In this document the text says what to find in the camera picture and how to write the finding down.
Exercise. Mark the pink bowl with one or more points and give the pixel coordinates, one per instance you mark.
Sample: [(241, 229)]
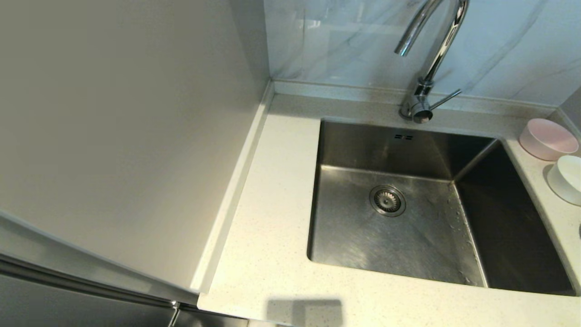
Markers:
[(547, 138)]

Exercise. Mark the white bowl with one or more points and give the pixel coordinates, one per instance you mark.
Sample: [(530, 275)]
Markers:
[(567, 179)]

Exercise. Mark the round metal sink drain strainer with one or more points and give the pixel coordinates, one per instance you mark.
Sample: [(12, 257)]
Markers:
[(387, 200)]

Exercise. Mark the stainless steel sink basin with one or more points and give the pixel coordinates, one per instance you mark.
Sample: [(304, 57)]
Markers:
[(354, 245)]

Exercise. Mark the large white cabinet side panel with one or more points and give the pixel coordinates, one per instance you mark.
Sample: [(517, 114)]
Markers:
[(113, 136)]

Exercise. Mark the chrome gooseneck faucet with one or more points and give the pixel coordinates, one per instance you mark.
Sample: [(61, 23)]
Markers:
[(442, 45)]

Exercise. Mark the stainless steel appliance front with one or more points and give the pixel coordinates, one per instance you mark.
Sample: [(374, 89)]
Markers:
[(68, 304)]

